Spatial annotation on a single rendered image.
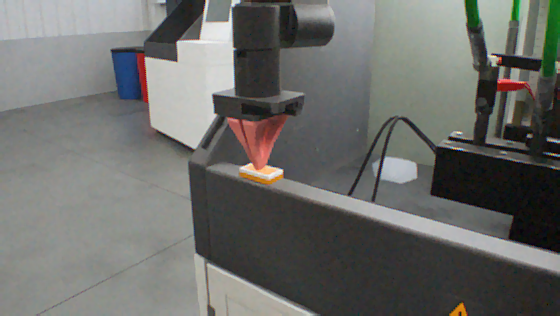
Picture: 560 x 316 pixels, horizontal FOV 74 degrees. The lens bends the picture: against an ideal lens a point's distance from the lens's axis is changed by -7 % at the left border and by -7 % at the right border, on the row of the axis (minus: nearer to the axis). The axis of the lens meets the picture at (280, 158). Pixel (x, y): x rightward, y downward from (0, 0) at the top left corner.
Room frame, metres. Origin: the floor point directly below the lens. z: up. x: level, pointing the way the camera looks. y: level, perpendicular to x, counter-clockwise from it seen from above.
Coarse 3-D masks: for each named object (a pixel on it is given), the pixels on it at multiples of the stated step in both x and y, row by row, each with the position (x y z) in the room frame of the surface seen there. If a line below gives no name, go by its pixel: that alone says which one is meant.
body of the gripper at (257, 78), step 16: (272, 48) 0.47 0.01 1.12; (240, 64) 0.47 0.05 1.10; (256, 64) 0.46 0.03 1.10; (272, 64) 0.47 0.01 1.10; (240, 80) 0.47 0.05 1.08; (256, 80) 0.46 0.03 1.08; (272, 80) 0.47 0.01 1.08; (224, 96) 0.48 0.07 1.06; (240, 96) 0.47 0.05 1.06; (256, 96) 0.47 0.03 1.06; (272, 96) 0.47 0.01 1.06; (288, 96) 0.47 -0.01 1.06; (304, 96) 0.48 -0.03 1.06; (272, 112) 0.44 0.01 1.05
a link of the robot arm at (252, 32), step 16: (240, 0) 0.49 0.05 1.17; (256, 0) 0.49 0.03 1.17; (272, 0) 0.50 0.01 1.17; (240, 16) 0.47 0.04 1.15; (256, 16) 0.46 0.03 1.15; (272, 16) 0.47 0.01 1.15; (288, 16) 0.50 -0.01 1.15; (240, 32) 0.47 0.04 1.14; (256, 32) 0.46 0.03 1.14; (272, 32) 0.47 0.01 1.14; (288, 32) 0.50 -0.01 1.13; (240, 48) 0.47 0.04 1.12; (256, 48) 0.47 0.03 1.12
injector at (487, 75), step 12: (492, 72) 0.54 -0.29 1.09; (480, 84) 0.55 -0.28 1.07; (492, 84) 0.54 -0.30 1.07; (480, 96) 0.55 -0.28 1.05; (492, 96) 0.54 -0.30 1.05; (480, 108) 0.53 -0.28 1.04; (492, 108) 0.54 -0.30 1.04; (480, 120) 0.55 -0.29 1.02; (480, 132) 0.54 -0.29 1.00; (480, 144) 0.54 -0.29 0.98
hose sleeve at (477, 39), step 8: (480, 24) 0.45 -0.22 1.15; (472, 32) 0.45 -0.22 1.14; (480, 32) 0.45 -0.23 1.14; (472, 40) 0.47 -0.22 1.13; (480, 40) 0.46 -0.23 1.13; (472, 48) 0.48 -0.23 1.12; (480, 48) 0.47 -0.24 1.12; (472, 56) 0.50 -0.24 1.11; (480, 56) 0.48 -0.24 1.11; (480, 64) 0.50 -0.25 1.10
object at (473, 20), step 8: (464, 0) 0.43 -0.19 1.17; (472, 0) 0.43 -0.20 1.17; (520, 0) 0.71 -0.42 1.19; (464, 8) 0.44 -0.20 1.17; (472, 8) 0.43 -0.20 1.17; (512, 8) 0.71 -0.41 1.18; (472, 16) 0.44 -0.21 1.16; (512, 16) 0.71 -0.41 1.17; (472, 24) 0.45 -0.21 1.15; (512, 24) 0.71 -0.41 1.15
